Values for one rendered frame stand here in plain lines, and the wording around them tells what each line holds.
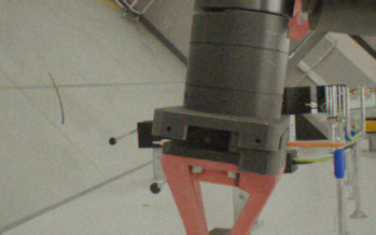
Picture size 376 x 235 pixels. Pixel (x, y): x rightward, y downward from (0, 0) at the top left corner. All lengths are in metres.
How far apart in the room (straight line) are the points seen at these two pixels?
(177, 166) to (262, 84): 0.07
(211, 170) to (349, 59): 7.86
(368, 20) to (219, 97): 0.09
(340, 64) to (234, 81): 7.86
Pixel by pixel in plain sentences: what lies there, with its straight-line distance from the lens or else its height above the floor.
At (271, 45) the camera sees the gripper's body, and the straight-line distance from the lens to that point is 0.29.
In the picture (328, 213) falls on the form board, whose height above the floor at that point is 1.12.
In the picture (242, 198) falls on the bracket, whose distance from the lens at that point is 0.58.
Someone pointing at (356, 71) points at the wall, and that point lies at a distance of 8.15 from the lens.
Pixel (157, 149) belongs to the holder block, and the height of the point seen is 0.96.
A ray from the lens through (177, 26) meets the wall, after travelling 8.43.
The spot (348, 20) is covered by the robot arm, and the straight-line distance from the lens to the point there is 0.30.
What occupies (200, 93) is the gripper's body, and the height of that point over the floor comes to 1.18.
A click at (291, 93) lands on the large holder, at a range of 1.22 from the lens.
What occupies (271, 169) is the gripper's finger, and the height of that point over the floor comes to 1.18.
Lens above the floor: 1.22
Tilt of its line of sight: 13 degrees down
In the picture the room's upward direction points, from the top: 43 degrees clockwise
